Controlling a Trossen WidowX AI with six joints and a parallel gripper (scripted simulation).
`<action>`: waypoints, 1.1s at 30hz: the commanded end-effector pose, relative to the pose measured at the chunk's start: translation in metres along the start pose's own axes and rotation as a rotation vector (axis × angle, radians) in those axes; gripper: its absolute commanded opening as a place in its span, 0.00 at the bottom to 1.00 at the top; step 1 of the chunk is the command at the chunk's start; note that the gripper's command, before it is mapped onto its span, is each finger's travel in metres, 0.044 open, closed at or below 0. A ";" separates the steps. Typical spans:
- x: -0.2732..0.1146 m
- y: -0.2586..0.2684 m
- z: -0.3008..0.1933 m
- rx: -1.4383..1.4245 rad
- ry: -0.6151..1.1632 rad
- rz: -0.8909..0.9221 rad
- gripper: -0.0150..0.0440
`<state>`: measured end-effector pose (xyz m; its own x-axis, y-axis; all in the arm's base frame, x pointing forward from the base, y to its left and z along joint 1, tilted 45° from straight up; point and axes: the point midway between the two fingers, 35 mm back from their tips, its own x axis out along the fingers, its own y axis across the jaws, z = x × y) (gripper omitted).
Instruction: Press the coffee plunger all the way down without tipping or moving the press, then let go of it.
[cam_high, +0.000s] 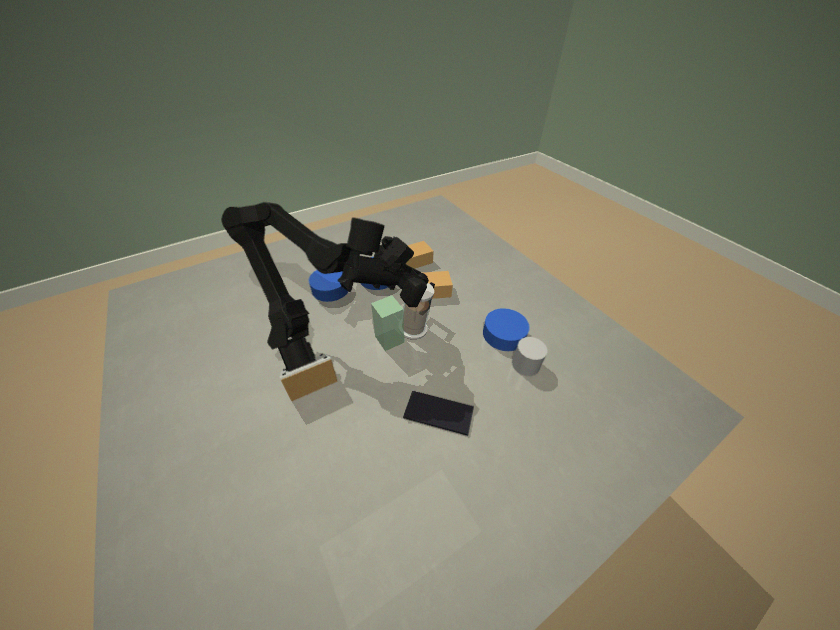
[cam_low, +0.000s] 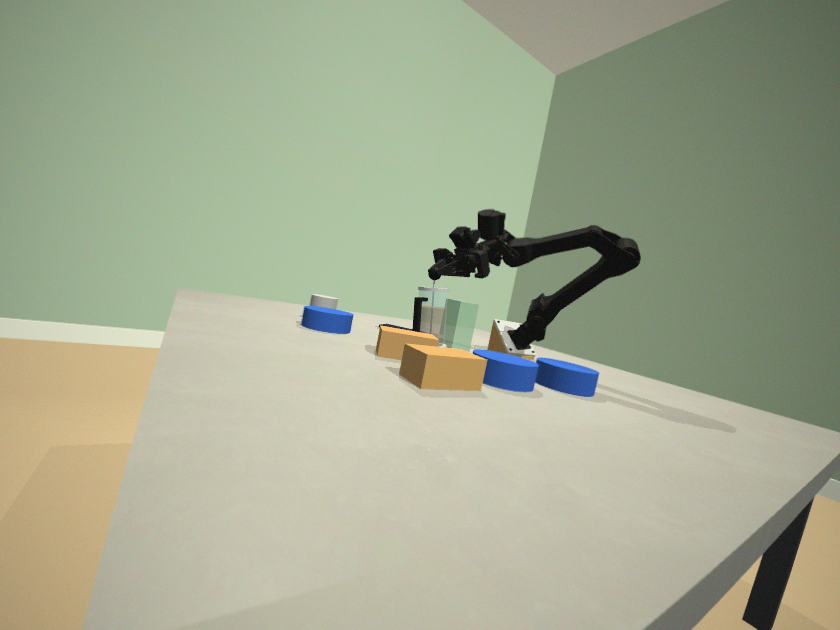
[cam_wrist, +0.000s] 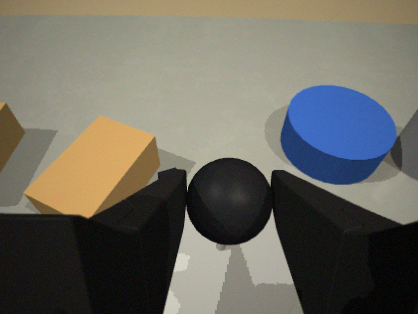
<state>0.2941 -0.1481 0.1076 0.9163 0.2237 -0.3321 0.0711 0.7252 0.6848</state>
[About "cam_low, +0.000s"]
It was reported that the pale green rectangular block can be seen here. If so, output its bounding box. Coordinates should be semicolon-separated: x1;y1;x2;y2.
444;299;479;352

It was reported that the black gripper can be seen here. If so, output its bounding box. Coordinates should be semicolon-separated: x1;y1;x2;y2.
428;243;490;279

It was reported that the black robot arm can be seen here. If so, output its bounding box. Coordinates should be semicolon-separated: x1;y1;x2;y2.
449;210;641;350

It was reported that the white cylinder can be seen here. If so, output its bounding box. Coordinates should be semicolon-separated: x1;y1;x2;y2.
310;294;338;309

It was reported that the blue cylinder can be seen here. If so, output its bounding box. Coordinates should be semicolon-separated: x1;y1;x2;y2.
302;306;353;334
473;350;539;393
535;358;600;397

